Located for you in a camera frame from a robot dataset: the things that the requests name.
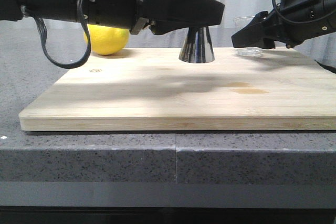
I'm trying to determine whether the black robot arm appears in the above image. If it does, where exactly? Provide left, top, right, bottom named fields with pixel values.
left=1, top=0, right=225, bottom=35
left=151, top=0, right=335, bottom=49

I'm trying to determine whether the black ribbon cable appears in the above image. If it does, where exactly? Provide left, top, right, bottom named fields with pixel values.
left=25, top=0, right=97, bottom=69

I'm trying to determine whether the steel double jigger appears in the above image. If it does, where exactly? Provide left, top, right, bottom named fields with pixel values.
left=179, top=27, right=215, bottom=63

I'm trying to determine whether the light wooden cutting board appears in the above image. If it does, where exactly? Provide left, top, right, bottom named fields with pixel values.
left=19, top=47, right=335, bottom=131

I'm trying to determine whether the yellow lemon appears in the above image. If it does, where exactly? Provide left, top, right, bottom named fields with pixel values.
left=88, top=25, right=130, bottom=56

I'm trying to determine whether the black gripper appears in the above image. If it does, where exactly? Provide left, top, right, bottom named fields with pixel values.
left=76, top=0, right=225, bottom=35
left=231, top=0, right=335, bottom=49

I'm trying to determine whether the clear glass beaker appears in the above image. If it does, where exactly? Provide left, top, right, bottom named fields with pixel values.
left=234, top=16, right=262, bottom=58

